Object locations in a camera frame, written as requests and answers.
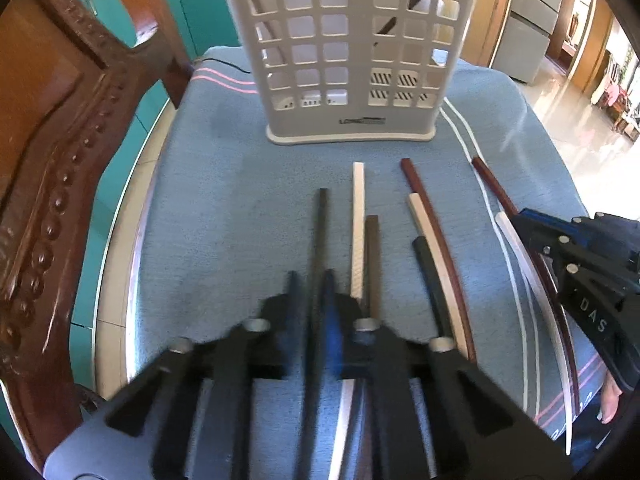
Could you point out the etched glass sliding door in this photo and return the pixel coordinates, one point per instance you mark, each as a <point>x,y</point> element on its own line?
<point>480,15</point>

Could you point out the blue striped cloth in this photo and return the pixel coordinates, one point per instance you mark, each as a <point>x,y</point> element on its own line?
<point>225,210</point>

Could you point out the grey refrigerator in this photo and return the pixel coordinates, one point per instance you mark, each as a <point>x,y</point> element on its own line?
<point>535,10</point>

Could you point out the white plastic utensil holder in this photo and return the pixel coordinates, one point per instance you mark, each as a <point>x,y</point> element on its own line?
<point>310,125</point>

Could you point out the person's right hand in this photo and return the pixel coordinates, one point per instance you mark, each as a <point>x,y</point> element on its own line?
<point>610,400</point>

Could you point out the teal base cabinets by window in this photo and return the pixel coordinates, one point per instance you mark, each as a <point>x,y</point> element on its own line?
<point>100,20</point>

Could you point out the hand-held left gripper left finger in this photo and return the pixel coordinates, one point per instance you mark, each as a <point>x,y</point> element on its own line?
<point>292,320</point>

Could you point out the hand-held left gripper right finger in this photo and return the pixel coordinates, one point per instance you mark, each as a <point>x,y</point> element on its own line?
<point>330,330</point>

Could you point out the pink garment on chair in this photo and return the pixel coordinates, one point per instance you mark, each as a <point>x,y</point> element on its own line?
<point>607,95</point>

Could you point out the dark brown chopstick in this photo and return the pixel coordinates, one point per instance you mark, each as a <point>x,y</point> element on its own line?
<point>372,260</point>

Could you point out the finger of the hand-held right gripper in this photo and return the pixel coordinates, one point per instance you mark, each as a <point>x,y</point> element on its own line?
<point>535,235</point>
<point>585,232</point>

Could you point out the white chopstick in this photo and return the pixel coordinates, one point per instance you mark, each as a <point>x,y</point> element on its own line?
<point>502,225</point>
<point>422,220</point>
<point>358,220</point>

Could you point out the wooden door frame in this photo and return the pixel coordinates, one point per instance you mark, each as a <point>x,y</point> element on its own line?
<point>595,35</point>

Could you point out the carved wooden chair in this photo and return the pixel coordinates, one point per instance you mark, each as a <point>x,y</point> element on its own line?
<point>50,160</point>

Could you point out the teal base cabinets under stove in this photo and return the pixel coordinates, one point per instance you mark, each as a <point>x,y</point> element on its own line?
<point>210,5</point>

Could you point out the black chopstick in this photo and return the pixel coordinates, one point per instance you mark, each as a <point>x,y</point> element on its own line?
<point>430,280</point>
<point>321,230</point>

